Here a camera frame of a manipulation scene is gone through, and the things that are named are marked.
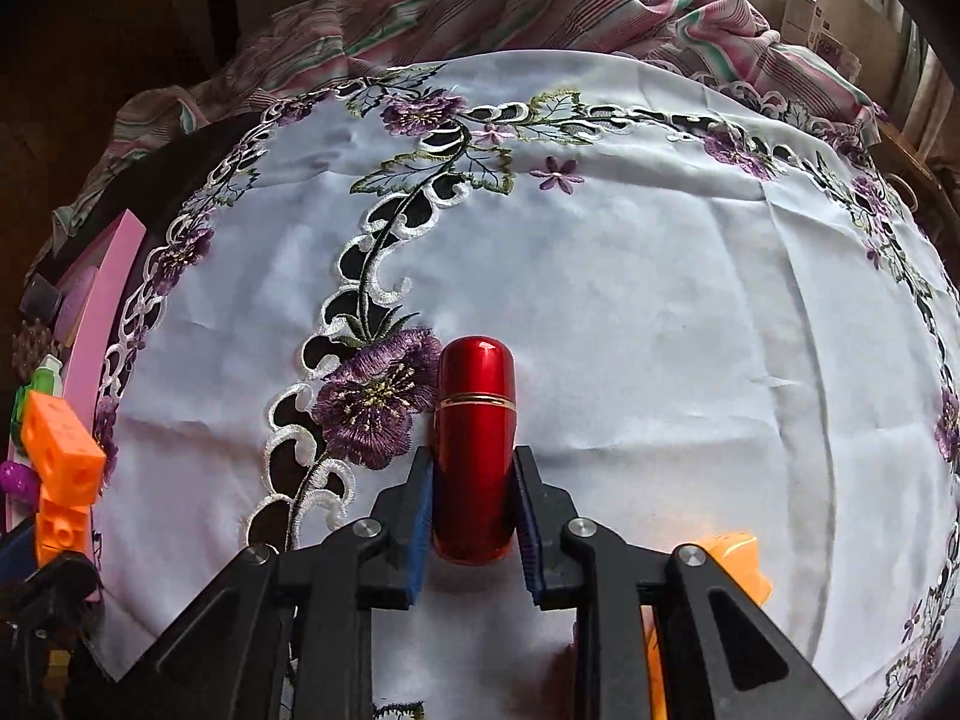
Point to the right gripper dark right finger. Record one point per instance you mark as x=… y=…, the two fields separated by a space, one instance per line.
x=541 y=512

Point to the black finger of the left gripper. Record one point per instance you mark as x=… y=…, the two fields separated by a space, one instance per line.
x=54 y=596

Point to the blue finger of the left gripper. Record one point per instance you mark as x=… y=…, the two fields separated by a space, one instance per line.
x=18 y=553

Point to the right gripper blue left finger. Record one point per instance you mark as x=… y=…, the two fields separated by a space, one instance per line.
x=411 y=530

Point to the magenta perforated funnel toy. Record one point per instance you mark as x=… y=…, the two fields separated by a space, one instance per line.
x=20 y=483

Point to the red metal cylinder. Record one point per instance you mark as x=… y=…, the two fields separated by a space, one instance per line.
x=473 y=436

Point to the orange building block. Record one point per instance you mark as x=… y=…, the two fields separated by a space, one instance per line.
x=70 y=465

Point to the green toy camera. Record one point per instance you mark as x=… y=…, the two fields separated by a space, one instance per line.
x=47 y=379

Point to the orange plastic scoop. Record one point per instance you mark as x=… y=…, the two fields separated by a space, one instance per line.
x=738 y=554

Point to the brown gold hair claw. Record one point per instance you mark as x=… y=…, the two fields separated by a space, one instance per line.
x=30 y=346

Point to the pink shallow cardboard box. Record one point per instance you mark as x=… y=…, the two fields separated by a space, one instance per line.
x=93 y=285

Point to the grey capped black bottle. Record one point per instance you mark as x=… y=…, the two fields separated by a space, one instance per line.
x=41 y=300

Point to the white embroidered floral tablecloth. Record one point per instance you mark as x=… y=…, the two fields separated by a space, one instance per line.
x=722 y=321

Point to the wooden bedside table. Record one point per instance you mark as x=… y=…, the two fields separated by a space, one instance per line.
x=925 y=195

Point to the pink striped bed sheet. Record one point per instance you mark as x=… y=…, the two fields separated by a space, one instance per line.
x=724 y=44

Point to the white box on nightstand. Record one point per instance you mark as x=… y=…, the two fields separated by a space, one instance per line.
x=802 y=22

